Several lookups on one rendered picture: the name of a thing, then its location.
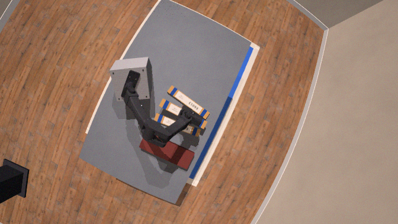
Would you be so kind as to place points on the white welding electrode pack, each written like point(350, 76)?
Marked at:
point(188, 102)

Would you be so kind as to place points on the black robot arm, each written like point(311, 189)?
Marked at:
point(151, 128)

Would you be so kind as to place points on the white electrode pack with blue and orange bands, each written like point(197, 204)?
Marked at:
point(168, 121)

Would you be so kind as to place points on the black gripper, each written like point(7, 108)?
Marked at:
point(183, 108)

